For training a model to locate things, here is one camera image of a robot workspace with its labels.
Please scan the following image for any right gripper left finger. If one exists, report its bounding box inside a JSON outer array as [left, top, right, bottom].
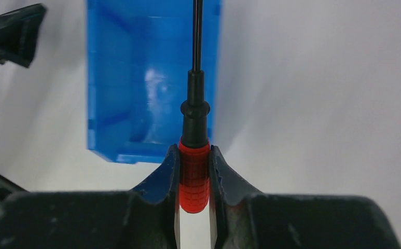
[[0, 145, 180, 248]]

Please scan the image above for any blue plastic storage bin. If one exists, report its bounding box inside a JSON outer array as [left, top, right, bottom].
[[85, 0, 222, 165]]

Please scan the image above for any red black screwdriver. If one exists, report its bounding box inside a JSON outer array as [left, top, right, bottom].
[[178, 1, 210, 214]]

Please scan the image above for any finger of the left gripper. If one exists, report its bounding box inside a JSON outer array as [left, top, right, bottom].
[[0, 4, 47, 68]]

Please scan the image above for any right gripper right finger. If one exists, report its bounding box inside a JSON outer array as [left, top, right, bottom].
[[209, 146, 401, 248]]

